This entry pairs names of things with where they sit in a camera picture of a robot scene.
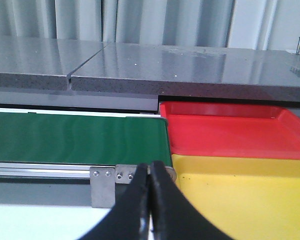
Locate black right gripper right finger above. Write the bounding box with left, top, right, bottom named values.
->
left=150, top=161, right=231, bottom=240

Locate right grey stone slab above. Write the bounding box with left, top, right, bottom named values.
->
left=71, top=43, right=300, bottom=103

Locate red plastic tray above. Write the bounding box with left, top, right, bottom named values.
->
left=159, top=101, right=300, bottom=160

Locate yellow plastic tray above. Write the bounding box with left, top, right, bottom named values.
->
left=172, top=154, right=300, bottom=240

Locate left grey stone slab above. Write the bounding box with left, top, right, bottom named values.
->
left=0, top=35, right=106, bottom=91

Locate white pleated curtain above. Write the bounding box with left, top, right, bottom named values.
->
left=0, top=0, right=236, bottom=48

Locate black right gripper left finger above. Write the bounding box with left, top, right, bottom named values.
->
left=80, top=163, right=150, bottom=240

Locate steel conveyor support bracket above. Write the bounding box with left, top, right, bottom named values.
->
left=90, top=166, right=116, bottom=208

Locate steel conveyor end plate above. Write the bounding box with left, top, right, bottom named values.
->
left=115, top=164, right=177, bottom=184

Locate grey stone slab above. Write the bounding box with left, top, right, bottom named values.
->
left=71, top=43, right=300, bottom=103
left=0, top=35, right=106, bottom=91

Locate green conveyor belt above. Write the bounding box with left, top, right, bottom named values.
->
left=0, top=112, right=172, bottom=166

